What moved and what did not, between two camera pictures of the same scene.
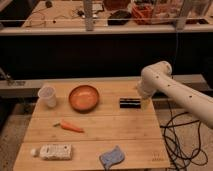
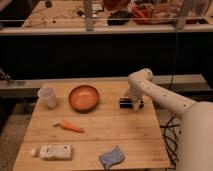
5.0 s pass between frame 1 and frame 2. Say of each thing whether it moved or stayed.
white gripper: moved
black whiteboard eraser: stayed
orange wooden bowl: stayed
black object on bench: stayed
